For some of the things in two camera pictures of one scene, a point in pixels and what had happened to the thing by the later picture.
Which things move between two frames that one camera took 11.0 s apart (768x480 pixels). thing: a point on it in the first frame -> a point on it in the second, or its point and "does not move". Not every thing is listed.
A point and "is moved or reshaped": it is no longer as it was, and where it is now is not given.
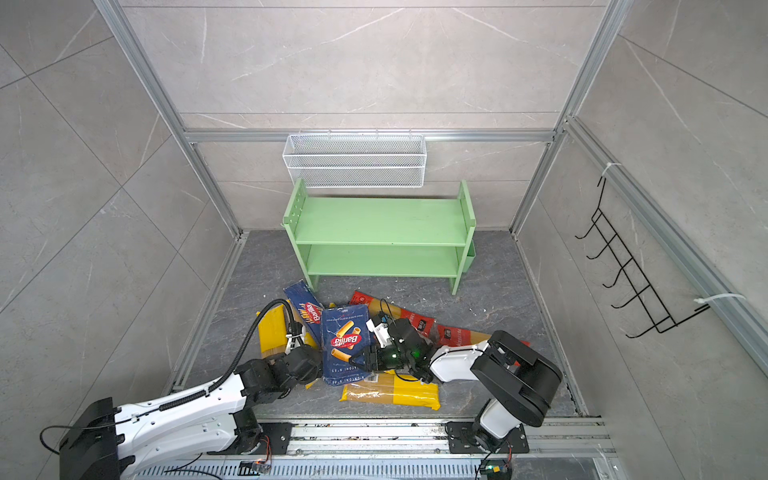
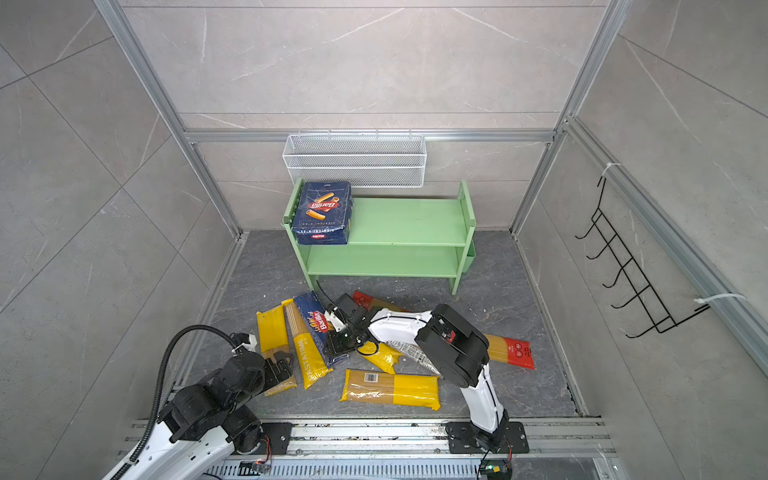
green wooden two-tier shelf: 383,238 does not move
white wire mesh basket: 356,160 does not move
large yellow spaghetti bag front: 391,388 does not move
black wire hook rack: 630,273 does not move
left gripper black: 317,375 -> 286,368
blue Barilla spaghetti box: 309,309 is moved or reshaped
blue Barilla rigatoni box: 345,335 is moved or reshaped
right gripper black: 369,355 -> 334,345
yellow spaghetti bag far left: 273,333 does not move
